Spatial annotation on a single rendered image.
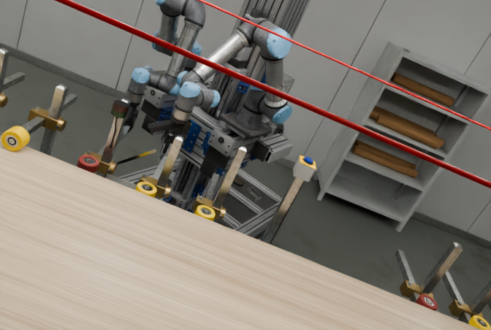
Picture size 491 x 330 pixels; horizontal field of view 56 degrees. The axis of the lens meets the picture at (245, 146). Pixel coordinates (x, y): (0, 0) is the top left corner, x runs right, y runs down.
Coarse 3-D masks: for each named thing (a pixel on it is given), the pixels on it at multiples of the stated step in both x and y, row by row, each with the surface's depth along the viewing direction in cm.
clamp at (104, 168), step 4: (92, 152) 194; (96, 156) 192; (100, 156) 193; (100, 160) 191; (112, 160) 194; (100, 164) 190; (104, 164) 190; (108, 164) 190; (112, 164) 192; (116, 164) 193; (100, 168) 191; (104, 168) 191; (108, 168) 191; (112, 168) 191; (104, 172) 192; (108, 172) 191; (112, 172) 192
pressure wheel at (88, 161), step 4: (80, 156) 181; (84, 156) 182; (88, 156) 183; (92, 156) 184; (80, 160) 179; (84, 160) 180; (88, 160) 180; (92, 160) 182; (96, 160) 183; (80, 164) 178; (84, 164) 177; (88, 164) 178; (92, 164) 179; (96, 164) 180; (80, 168) 178; (84, 168) 178; (88, 168) 178; (92, 168) 179; (96, 168) 181; (92, 172) 180
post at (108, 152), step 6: (126, 102) 180; (114, 120) 183; (120, 120) 183; (114, 126) 184; (120, 126) 184; (120, 132) 187; (108, 138) 186; (114, 138) 186; (108, 144) 187; (114, 144) 187; (108, 150) 188; (114, 150) 191; (102, 156) 190; (108, 156) 189; (108, 162) 191; (102, 174) 193
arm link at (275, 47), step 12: (264, 24) 198; (252, 36) 201; (264, 36) 196; (276, 36) 193; (288, 36) 196; (264, 48) 198; (276, 48) 195; (288, 48) 200; (264, 60) 207; (276, 60) 202; (276, 72) 209; (276, 84) 214; (264, 96) 228; (276, 96) 220; (264, 108) 229; (276, 108) 224; (288, 108) 225; (276, 120) 227
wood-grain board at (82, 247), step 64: (0, 192) 147; (64, 192) 159; (128, 192) 174; (0, 256) 125; (64, 256) 134; (128, 256) 145; (192, 256) 157; (256, 256) 171; (0, 320) 110; (64, 320) 116; (128, 320) 124; (192, 320) 133; (256, 320) 143; (320, 320) 155; (384, 320) 169; (448, 320) 186
